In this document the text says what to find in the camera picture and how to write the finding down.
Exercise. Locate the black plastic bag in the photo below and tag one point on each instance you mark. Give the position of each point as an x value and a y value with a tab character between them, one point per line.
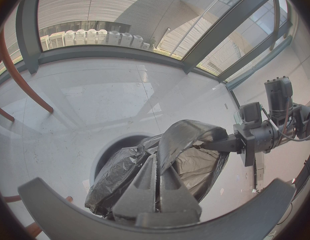
115	174

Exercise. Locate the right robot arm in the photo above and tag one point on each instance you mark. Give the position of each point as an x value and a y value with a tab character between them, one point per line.
278	96

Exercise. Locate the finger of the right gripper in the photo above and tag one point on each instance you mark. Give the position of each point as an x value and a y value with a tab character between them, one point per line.
227	143

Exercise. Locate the grey trash bin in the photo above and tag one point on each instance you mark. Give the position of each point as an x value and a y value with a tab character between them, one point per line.
107	154

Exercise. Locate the window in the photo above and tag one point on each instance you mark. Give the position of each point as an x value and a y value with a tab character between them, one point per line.
95	9

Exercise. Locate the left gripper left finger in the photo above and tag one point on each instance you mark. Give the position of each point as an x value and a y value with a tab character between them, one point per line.
141	196

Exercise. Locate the white cushioned wooden chair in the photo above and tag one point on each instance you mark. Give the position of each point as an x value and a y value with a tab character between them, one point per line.
47	107

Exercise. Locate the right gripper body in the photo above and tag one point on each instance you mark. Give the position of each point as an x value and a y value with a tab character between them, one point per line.
265	139

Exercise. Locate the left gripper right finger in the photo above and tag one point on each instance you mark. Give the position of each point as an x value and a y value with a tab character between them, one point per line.
176	196

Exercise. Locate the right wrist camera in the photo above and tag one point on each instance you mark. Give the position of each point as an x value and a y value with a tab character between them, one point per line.
250	114

